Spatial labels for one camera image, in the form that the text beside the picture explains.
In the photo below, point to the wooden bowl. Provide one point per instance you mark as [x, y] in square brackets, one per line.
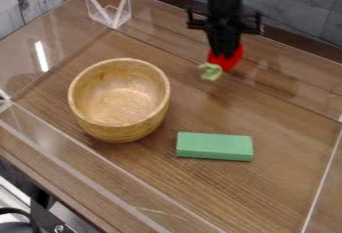
[119, 98]

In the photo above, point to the green rectangular sponge block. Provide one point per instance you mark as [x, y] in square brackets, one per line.
[214, 146]

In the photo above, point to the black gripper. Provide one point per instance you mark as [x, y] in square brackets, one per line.
[215, 25]

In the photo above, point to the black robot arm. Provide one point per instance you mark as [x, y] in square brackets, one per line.
[228, 8]

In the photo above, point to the red plush strawberry toy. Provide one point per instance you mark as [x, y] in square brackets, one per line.
[219, 64]

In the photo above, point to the clear acrylic tray enclosure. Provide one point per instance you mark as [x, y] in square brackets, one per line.
[135, 188]

